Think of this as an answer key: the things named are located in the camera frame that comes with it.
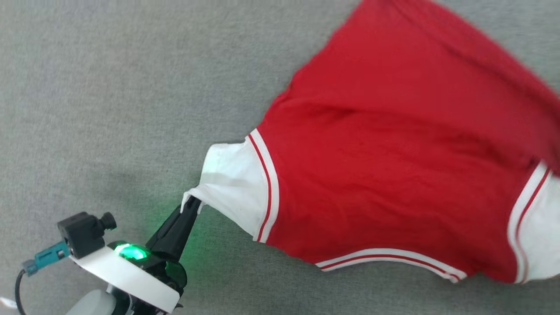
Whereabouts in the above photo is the red and white garment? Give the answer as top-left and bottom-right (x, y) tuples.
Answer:
(181, 0), (560, 285)

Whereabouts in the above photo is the teal left camera connector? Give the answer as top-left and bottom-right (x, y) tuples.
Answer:
(22, 241), (70, 276)

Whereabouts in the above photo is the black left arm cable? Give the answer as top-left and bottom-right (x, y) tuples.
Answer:
(14, 269), (28, 315)

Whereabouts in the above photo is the grey fabric sofa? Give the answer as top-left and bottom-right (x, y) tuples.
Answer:
(0, 0), (560, 315)

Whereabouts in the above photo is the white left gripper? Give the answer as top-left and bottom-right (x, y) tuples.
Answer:
(70, 197), (202, 314)

